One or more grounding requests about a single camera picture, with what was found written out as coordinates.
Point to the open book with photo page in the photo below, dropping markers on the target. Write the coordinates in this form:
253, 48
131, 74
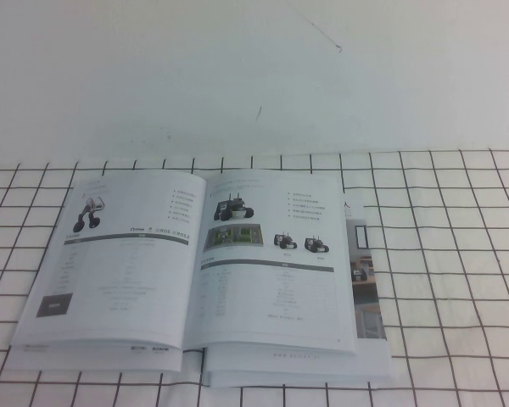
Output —
367, 297

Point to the white black-grid checkered tablecloth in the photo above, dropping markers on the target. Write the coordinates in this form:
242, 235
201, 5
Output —
449, 254

